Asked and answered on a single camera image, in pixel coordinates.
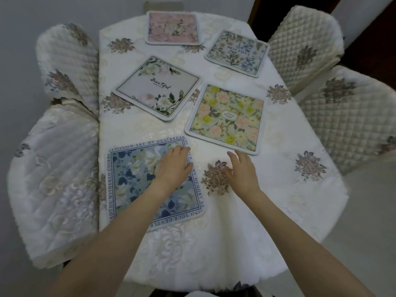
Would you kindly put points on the yellow pink floral placemat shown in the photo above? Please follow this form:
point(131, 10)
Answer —
point(227, 115)

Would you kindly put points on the pale green blue floral placemat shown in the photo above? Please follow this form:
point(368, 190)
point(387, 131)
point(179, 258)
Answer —
point(237, 53)

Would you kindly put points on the white placemat with corner flowers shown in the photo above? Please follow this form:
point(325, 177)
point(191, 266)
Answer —
point(154, 89)

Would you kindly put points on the white floral embroidered tablecloth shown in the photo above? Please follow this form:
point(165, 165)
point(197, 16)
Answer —
point(235, 231)

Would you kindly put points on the person's right forearm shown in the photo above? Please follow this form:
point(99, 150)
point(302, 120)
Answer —
point(303, 247)

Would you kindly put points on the person's right hand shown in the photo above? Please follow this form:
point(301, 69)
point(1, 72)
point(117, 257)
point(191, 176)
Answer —
point(244, 177)

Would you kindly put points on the person's right thumb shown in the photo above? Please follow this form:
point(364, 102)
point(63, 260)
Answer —
point(226, 171)

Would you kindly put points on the person's left forearm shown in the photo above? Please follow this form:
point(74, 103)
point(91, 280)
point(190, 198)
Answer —
point(111, 244)

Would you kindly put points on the person's left hand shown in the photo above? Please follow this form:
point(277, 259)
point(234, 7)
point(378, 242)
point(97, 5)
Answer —
point(173, 171)

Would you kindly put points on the chair with cream quilted cover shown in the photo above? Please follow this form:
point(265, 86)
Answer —
point(69, 66)
point(52, 188)
point(304, 46)
point(352, 117)

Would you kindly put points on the person's left thumb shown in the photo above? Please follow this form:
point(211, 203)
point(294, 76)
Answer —
point(187, 168)

